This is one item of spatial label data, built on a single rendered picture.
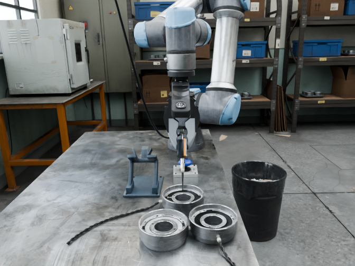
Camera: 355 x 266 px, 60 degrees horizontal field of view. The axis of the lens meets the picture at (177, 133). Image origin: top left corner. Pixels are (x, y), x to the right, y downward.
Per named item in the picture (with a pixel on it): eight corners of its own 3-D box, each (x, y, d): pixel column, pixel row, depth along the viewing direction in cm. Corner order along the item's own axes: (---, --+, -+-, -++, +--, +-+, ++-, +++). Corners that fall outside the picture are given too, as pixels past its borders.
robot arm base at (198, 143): (168, 140, 133) (167, 118, 130) (203, 140, 133) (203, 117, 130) (167, 152, 118) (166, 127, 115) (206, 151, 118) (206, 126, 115)
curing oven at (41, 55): (78, 96, 270) (69, 18, 252) (9, 98, 270) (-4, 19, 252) (96, 87, 329) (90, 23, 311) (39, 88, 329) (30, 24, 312)
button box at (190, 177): (198, 188, 88) (198, 172, 87) (173, 189, 88) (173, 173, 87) (196, 177, 96) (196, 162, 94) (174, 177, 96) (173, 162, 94)
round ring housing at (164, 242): (139, 256, 60) (138, 238, 59) (139, 226, 70) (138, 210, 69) (192, 251, 61) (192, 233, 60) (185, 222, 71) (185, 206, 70)
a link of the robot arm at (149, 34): (186, -20, 123) (127, 20, 88) (213, -23, 119) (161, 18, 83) (190, 9, 130) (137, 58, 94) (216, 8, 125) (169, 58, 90)
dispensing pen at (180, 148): (176, 188, 78) (176, 126, 84) (177, 190, 82) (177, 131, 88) (185, 188, 78) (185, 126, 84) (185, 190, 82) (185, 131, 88)
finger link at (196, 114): (201, 130, 84) (197, 98, 81) (201, 132, 82) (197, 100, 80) (184, 132, 84) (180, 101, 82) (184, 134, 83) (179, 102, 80)
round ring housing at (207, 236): (186, 220, 72) (186, 205, 71) (230, 217, 73) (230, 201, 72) (193, 249, 62) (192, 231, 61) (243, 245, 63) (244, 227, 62)
